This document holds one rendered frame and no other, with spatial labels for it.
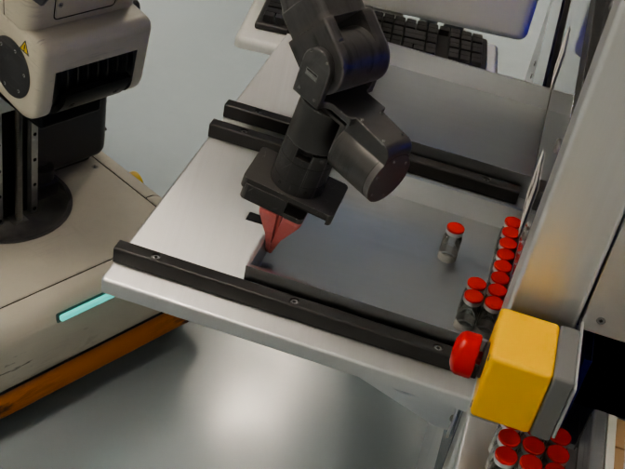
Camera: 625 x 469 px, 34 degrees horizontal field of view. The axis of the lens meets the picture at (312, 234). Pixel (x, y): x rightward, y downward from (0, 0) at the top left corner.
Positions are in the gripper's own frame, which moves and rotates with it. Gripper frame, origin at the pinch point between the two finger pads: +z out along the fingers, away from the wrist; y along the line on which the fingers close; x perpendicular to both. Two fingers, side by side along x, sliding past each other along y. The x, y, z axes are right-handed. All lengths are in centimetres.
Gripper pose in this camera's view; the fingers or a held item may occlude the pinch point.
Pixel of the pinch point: (272, 243)
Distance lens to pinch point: 114.1
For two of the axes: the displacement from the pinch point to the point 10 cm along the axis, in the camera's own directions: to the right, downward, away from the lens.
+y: 9.1, 4.2, -0.3
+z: -3.2, 7.3, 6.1
